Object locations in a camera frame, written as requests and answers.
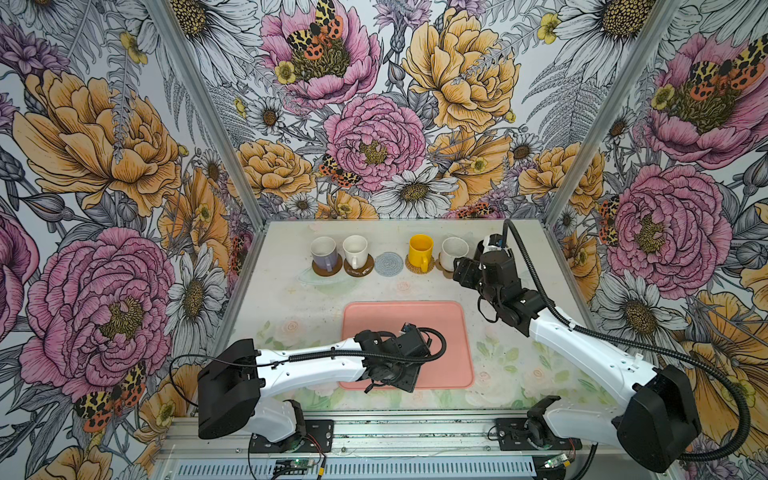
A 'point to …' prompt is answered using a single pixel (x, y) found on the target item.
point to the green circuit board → (292, 466)
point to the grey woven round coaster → (388, 264)
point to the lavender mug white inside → (324, 252)
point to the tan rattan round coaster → (418, 269)
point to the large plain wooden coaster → (326, 273)
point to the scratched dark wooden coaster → (363, 271)
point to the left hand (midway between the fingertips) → (400, 383)
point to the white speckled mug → (452, 247)
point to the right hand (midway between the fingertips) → (465, 271)
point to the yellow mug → (420, 250)
